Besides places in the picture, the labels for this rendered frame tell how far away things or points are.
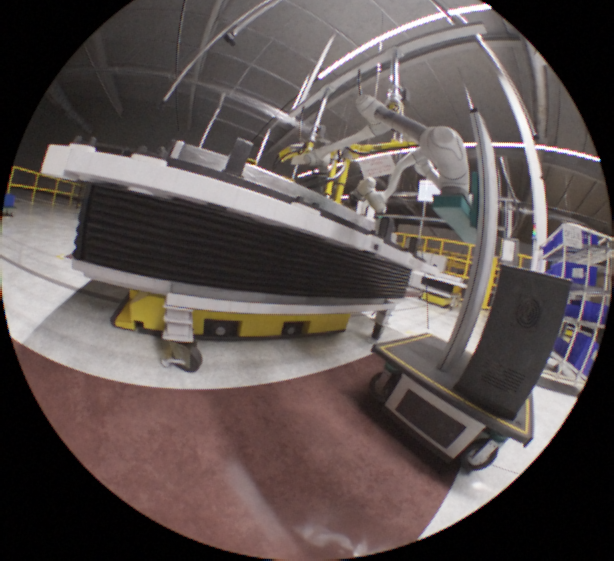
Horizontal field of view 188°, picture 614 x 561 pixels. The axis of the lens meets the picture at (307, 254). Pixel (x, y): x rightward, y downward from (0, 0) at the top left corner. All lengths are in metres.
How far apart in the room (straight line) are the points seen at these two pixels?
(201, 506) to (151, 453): 0.22
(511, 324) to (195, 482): 1.12
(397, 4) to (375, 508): 10.43
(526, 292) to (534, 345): 0.19
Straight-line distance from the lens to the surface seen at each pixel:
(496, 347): 0.84
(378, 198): 1.46
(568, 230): 2.62
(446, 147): 0.79
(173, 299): 0.78
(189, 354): 0.92
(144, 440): 0.81
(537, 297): 0.83
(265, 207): 0.58
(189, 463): 0.76
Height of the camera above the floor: 0.72
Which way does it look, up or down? 2 degrees down
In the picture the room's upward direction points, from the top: 14 degrees clockwise
